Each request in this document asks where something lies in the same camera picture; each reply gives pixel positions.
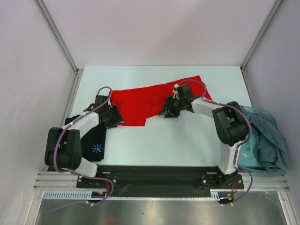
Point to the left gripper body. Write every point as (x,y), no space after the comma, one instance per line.
(113,116)

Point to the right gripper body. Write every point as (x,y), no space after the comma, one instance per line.
(175,106)

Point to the red t shirt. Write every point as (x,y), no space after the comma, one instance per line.
(139,104)

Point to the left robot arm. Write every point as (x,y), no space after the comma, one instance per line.
(63,162)

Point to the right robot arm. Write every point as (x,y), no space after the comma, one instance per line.
(232,127)

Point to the folded black t shirt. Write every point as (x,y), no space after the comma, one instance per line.
(90,138)

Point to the teal plastic bin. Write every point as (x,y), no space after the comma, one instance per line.
(247,160)

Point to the grey blue t shirt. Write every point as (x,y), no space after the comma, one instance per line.
(272,150)

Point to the left aluminium frame post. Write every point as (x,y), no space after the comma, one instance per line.
(57,35)

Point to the aluminium frame post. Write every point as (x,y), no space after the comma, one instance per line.
(261,33)
(57,35)

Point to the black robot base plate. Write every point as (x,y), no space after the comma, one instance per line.
(157,181)

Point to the aluminium front rail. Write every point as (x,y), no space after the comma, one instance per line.
(67,181)

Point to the right aluminium frame post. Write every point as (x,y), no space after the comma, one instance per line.
(261,33)

